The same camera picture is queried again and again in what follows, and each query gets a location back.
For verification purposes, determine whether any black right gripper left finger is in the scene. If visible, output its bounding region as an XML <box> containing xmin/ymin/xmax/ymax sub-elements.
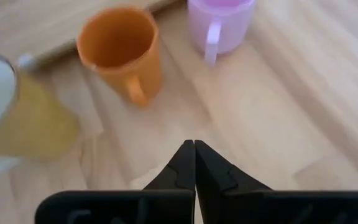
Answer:
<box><xmin>35</xmin><ymin>139</ymin><xmax>196</xmax><ymax>224</ymax></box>

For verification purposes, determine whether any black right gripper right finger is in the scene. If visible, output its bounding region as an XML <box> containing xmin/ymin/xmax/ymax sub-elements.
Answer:
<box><xmin>195</xmin><ymin>139</ymin><xmax>358</xmax><ymax>224</ymax></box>

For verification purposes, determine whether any orange plastic mug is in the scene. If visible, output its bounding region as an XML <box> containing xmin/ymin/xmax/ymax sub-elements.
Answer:
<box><xmin>76</xmin><ymin>6</ymin><xmax>163</xmax><ymax>108</ymax></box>

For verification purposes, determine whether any yellow mug with white handle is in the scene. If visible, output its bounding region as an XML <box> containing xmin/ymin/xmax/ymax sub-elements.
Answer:
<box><xmin>0</xmin><ymin>52</ymin><xmax>80</xmax><ymax>180</ymax></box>

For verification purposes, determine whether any pink plastic mug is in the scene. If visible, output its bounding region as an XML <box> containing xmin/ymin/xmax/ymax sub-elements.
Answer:
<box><xmin>186</xmin><ymin>0</ymin><xmax>257</xmax><ymax>67</ymax></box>

